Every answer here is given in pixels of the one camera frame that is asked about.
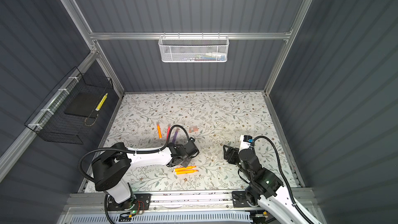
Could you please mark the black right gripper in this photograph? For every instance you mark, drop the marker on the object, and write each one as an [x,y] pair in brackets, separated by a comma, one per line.
[235,151]

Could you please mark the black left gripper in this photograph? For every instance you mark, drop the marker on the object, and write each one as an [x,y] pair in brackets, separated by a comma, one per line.
[186,163]

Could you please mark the purple highlighter pen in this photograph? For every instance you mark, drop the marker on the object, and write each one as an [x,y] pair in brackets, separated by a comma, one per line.
[175,136]

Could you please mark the pink highlighter pen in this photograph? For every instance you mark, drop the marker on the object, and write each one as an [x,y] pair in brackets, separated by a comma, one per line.
[168,131]

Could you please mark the orange highlighter pen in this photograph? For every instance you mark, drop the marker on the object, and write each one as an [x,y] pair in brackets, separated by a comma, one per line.
[184,169]
[159,130]

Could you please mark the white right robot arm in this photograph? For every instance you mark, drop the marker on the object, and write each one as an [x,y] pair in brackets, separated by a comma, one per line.
[265,190]

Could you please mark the yellow highlighter pen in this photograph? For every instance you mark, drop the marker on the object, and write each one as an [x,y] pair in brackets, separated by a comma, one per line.
[185,172]

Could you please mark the yellow highlighter in basket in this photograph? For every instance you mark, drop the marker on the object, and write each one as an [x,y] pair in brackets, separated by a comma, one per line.
[101,102]

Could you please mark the items in white basket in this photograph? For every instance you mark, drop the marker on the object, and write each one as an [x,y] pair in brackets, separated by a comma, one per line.
[210,56]

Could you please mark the black pad in basket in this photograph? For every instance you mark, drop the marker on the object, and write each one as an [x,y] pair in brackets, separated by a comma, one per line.
[83,105]

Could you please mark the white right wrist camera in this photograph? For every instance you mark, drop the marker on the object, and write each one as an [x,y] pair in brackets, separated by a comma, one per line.
[246,142]

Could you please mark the white wire mesh basket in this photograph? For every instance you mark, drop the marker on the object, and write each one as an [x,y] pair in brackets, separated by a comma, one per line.
[173,50]

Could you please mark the black wire mesh basket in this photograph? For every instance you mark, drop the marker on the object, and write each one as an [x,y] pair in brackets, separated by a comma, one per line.
[70,115]

